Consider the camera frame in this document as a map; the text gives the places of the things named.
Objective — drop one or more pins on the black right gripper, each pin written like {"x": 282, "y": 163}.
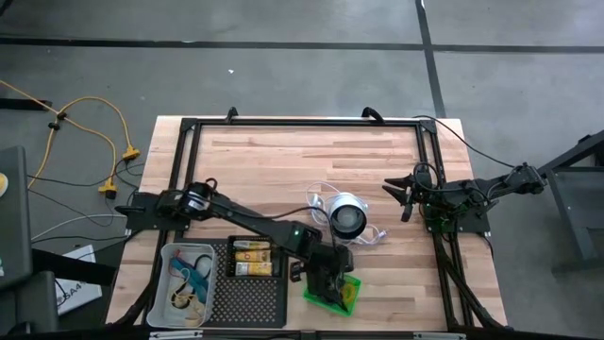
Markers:
{"x": 424, "y": 193}

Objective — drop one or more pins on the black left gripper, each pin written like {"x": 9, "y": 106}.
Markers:
{"x": 330, "y": 264}

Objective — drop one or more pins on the green plastic bin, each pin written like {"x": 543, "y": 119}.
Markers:
{"x": 311, "y": 297}

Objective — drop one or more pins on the black mesh basket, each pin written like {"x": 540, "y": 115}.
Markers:
{"x": 229, "y": 257}

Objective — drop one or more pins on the thin black rubber band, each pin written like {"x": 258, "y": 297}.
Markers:
{"x": 207, "y": 262}

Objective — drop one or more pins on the thin yellow rubber band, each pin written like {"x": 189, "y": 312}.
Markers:
{"x": 181, "y": 300}

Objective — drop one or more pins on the clear plastic bin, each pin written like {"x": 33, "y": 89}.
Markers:
{"x": 162, "y": 302}

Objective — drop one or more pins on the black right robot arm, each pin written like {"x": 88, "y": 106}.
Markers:
{"x": 472, "y": 193}

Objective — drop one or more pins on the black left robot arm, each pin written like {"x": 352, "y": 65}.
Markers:
{"x": 255, "y": 219}

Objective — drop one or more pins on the black desk foot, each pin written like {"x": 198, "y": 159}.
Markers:
{"x": 23, "y": 104}

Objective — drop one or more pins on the black perforated metal shelf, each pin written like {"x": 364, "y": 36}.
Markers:
{"x": 245, "y": 302}

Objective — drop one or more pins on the black side table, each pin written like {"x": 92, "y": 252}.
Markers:
{"x": 585, "y": 226}

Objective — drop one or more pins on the white printed box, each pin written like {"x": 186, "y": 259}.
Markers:
{"x": 82, "y": 297}

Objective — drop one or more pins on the grey laptop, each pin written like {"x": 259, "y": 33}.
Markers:
{"x": 14, "y": 226}

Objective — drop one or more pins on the yellow round object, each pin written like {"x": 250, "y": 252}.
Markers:
{"x": 3, "y": 185}

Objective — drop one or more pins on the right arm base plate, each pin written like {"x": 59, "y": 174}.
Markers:
{"x": 476, "y": 226}

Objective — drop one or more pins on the black aluminium table frame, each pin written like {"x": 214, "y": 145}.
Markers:
{"x": 307, "y": 122}

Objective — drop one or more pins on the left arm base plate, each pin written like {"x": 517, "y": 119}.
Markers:
{"x": 137, "y": 212}

